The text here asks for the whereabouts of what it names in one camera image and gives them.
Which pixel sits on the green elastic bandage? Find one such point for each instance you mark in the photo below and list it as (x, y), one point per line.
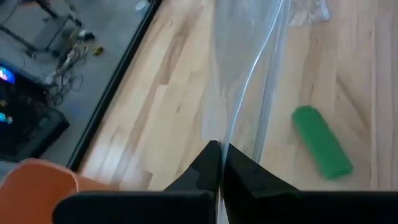
(320, 143)

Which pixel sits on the clear plastic zip bag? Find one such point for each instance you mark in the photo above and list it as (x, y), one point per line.
(248, 46)

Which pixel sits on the white plastic cylinder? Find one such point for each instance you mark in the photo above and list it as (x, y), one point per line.
(142, 4)

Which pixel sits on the black computer case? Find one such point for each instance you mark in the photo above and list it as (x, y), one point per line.
(31, 130)

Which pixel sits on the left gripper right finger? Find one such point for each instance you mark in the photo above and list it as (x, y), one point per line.
(242, 177)

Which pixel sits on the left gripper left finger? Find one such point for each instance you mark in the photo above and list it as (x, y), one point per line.
(208, 174)

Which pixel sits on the grey metal trolley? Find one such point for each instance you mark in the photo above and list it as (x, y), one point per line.
(46, 28)

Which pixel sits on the orange plastic bin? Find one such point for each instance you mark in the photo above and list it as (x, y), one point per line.
(28, 193)

